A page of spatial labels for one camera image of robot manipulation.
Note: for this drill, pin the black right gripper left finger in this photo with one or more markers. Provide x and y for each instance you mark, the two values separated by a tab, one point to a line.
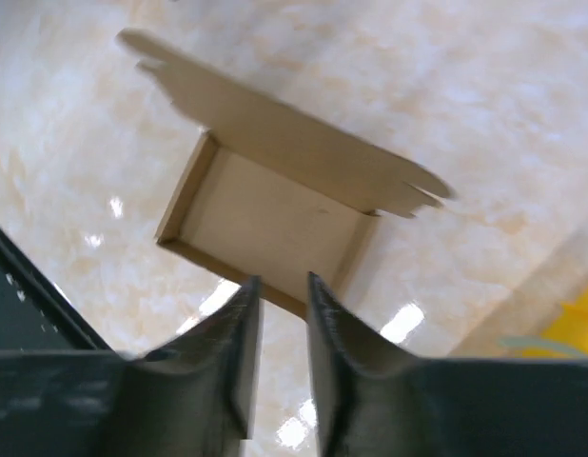
190	397

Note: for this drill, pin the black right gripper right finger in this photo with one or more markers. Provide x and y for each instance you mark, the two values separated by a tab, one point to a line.
374	398

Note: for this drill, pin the brown cardboard box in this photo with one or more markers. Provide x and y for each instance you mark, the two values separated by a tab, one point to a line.
272	191

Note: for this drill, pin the green pear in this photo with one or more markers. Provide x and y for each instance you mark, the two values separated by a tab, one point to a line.
534	342

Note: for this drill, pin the yellow plastic tray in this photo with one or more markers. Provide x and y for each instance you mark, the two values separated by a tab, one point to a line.
570	328

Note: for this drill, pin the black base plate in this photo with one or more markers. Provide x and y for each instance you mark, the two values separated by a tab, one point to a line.
34	314

